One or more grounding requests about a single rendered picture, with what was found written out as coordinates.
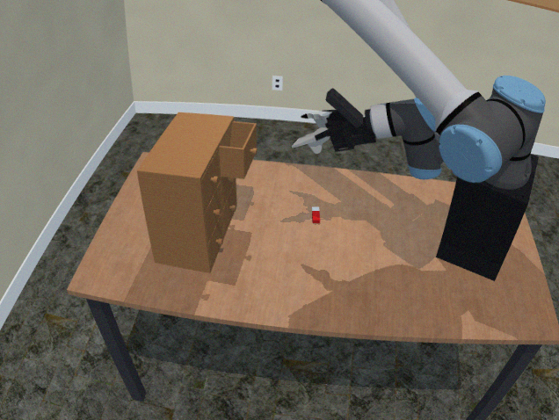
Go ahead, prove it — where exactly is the brown wooden chest of drawers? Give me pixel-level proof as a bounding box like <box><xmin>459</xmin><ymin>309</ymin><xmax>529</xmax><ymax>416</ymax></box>
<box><xmin>137</xmin><ymin>112</ymin><xmax>234</xmax><ymax>273</ymax></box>

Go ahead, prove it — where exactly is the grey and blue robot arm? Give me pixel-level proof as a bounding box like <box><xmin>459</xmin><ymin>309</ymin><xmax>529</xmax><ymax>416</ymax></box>
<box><xmin>321</xmin><ymin>0</ymin><xmax>546</xmax><ymax>190</ymax></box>

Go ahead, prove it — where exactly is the red and white eraser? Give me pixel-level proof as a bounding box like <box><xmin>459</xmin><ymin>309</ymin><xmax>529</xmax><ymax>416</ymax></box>
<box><xmin>312</xmin><ymin>206</ymin><xmax>320</xmax><ymax>223</ymax></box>

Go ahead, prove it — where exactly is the brown wooden drawer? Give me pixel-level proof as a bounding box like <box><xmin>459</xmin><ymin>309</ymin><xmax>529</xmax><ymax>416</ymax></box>
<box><xmin>219</xmin><ymin>121</ymin><xmax>258</xmax><ymax>179</ymax></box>
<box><xmin>201</xmin><ymin>151</ymin><xmax>220</xmax><ymax>211</ymax></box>
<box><xmin>205</xmin><ymin>184</ymin><xmax>221</xmax><ymax>241</ymax></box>
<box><xmin>207</xmin><ymin>215</ymin><xmax>224</xmax><ymax>269</ymax></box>
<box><xmin>221</xmin><ymin>177</ymin><xmax>235</xmax><ymax>206</ymax></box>
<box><xmin>222</xmin><ymin>183</ymin><xmax>236</xmax><ymax>235</ymax></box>

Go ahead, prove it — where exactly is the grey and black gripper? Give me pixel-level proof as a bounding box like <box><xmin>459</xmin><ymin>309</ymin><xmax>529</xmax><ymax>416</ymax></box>
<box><xmin>291</xmin><ymin>109</ymin><xmax>376</xmax><ymax>154</ymax></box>

